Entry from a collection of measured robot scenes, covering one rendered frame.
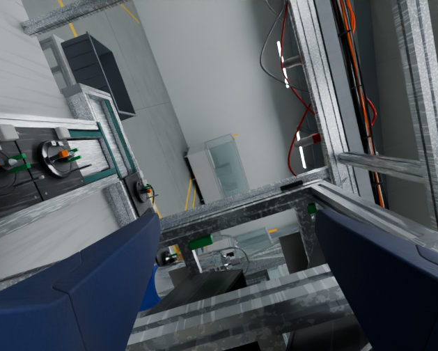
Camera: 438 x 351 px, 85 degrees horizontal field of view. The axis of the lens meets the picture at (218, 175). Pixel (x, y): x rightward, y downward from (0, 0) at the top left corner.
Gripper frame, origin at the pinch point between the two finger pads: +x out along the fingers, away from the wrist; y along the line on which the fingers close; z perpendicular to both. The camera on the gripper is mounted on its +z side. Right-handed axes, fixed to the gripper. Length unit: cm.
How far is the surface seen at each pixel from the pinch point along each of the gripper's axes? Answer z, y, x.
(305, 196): -7.7, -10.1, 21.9
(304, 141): -20, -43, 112
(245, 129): -161, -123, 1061
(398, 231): -3.8, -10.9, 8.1
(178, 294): -14.7, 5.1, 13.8
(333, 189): -5.4, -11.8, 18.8
